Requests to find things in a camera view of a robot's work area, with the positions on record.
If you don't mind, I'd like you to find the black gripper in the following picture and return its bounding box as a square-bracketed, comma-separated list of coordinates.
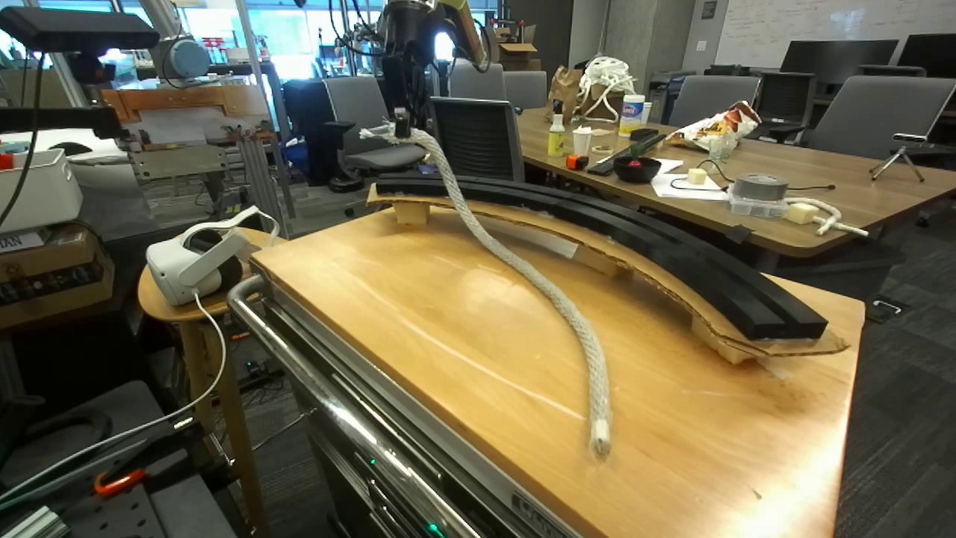
[379, 19, 443, 140]

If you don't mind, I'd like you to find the white braided rope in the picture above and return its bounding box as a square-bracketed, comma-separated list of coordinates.
[356, 119, 615, 460]

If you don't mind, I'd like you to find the black curved skate track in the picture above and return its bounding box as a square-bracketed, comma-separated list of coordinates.
[373, 175, 831, 344]

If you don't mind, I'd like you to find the grey office chair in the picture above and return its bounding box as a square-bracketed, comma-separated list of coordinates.
[500, 69, 552, 115]
[804, 73, 956, 166]
[444, 61, 509, 103]
[320, 76, 428, 185]
[665, 73, 764, 131]

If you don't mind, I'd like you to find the black mesh office chair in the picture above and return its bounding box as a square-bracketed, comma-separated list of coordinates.
[428, 93, 530, 185]

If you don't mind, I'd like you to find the small wooden support block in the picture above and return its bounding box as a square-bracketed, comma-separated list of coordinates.
[392, 200, 434, 232]

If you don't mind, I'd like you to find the dark blue office chair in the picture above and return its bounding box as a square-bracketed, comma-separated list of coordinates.
[280, 79, 340, 190]

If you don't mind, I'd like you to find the yellow glue bottle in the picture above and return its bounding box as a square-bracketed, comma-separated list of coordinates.
[545, 106, 570, 166]

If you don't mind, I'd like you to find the brown paper bag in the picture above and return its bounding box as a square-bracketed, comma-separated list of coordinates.
[547, 63, 592, 128]

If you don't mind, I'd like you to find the white cup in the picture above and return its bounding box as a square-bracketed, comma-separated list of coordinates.
[570, 122, 598, 163]

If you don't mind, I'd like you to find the wooden shelf board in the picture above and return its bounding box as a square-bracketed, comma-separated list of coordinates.
[99, 79, 274, 131]

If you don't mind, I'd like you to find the long black flat bar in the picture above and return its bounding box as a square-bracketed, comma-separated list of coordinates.
[583, 128, 674, 179]

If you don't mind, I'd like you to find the grey round housing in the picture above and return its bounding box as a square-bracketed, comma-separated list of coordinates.
[150, 36, 216, 84]

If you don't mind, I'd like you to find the white jar blue label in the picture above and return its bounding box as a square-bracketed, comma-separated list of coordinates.
[615, 93, 651, 140]

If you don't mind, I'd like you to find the black bowl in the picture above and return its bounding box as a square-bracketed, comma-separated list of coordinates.
[609, 152, 663, 190]

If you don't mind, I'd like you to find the white VR headset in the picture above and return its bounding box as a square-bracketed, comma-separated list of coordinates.
[144, 206, 261, 309]

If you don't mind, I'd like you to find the white paper sheet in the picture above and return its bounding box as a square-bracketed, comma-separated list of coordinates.
[648, 160, 737, 206]

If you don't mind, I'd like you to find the round wooden stool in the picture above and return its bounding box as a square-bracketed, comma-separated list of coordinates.
[135, 229, 288, 536]

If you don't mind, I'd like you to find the grey metal cart cabinet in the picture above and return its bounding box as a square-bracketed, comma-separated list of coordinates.
[261, 281, 586, 538]

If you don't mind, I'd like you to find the chip snack bag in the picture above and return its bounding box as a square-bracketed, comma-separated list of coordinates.
[665, 99, 764, 157]

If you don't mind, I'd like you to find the clear plastic box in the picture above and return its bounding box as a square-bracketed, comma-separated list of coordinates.
[725, 196, 801, 224]

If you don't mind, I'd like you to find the white box device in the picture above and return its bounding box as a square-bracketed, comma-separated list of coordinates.
[0, 148, 86, 239]

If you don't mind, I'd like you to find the brown cardboard box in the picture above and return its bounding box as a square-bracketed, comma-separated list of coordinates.
[0, 223, 117, 338]

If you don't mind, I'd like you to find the beige plug block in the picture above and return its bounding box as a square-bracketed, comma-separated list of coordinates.
[784, 200, 821, 229]

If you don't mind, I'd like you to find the black perforated breadboard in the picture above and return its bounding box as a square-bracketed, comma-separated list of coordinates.
[53, 475, 240, 538]

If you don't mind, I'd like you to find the wooden conference table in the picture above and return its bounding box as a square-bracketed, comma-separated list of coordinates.
[516, 106, 956, 263]

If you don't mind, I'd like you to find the small silver tripod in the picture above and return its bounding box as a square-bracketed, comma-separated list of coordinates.
[866, 145, 928, 185]

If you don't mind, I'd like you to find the white rope bundle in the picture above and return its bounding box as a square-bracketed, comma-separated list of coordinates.
[573, 54, 639, 122]

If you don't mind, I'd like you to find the chrome cart handle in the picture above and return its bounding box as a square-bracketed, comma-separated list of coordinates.
[225, 272, 488, 538]

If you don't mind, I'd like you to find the white headset cable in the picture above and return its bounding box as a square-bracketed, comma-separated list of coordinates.
[0, 205, 283, 510]

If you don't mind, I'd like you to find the grey duct tape roll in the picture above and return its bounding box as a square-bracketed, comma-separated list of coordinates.
[728, 175, 792, 206]

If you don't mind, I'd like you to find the orange clamp handle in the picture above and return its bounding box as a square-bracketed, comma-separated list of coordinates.
[93, 466, 150, 502]

